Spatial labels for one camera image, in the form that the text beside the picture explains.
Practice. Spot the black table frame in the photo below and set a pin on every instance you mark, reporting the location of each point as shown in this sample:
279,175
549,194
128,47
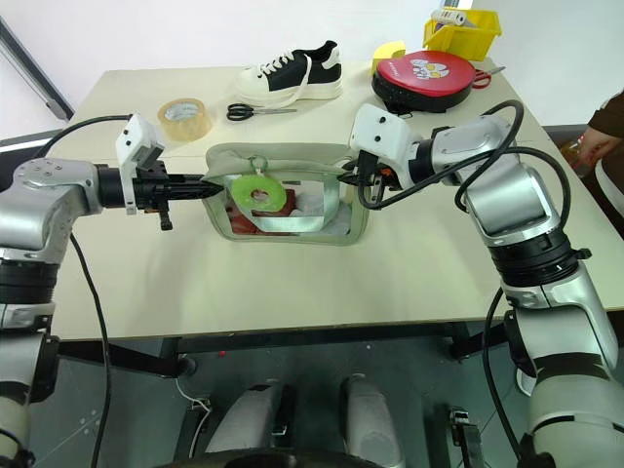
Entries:
312,339

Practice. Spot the black floor bracket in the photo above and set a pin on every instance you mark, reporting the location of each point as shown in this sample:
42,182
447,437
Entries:
465,434

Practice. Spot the white box in bin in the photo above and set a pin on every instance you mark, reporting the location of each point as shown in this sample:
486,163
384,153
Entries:
448,15

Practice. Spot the silver robot leg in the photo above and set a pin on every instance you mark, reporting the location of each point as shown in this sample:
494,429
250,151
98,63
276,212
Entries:
253,419
368,419

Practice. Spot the dark rounded robot torso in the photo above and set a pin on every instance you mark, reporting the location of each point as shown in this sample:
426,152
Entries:
287,460

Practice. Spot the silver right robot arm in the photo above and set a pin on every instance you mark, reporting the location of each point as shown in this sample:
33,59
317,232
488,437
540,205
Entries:
517,195

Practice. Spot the bystander bare hand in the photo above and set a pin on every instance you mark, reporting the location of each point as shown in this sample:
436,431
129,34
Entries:
602,144

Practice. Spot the yellow plastic bin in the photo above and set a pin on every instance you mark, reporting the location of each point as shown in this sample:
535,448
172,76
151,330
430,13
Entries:
468,41

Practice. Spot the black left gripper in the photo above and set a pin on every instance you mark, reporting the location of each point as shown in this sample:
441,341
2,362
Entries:
148,190

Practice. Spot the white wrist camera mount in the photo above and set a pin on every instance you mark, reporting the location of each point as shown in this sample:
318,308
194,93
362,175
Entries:
134,134
378,134

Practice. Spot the black and white sneaker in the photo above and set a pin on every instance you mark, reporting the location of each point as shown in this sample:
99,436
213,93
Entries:
292,78

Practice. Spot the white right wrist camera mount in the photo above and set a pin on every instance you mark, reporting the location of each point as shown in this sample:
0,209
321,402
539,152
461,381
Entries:
378,134

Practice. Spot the dark diagonal metal bar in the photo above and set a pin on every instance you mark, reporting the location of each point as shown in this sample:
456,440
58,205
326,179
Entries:
34,73

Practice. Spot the clear packing tape roll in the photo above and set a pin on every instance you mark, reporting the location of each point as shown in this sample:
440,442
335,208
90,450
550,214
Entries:
187,128

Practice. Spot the yellow tape roll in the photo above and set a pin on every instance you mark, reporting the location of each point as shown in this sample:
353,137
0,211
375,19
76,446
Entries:
385,51

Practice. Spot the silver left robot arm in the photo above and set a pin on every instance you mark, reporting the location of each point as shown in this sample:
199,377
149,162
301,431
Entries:
39,195

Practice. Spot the green zip pouch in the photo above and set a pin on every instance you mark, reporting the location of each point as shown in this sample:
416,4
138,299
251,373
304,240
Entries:
351,219

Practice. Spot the yellow plastic bottle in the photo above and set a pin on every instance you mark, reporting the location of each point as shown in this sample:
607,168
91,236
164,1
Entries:
573,156

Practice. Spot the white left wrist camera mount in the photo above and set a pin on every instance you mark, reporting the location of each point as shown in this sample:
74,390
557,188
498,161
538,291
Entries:
134,134

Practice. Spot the red round zip case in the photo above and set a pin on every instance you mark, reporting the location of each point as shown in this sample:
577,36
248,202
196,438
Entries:
424,80

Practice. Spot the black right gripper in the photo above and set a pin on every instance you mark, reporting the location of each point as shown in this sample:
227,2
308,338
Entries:
390,178

